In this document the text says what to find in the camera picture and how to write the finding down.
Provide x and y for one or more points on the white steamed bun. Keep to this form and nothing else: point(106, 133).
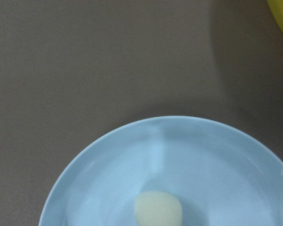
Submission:
point(157, 208)

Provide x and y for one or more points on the light blue plate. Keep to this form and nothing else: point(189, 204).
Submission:
point(222, 176)

